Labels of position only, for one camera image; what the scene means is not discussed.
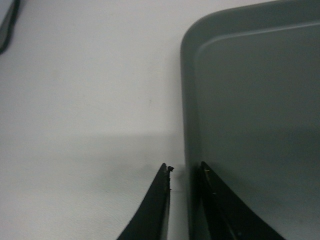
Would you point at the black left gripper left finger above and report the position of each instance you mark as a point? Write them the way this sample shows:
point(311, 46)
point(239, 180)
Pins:
point(151, 220)

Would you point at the grey rectangular serving tray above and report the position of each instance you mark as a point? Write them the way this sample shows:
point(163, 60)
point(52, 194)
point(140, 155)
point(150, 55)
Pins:
point(251, 110)

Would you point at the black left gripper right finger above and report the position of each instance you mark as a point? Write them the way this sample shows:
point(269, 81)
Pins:
point(227, 216)

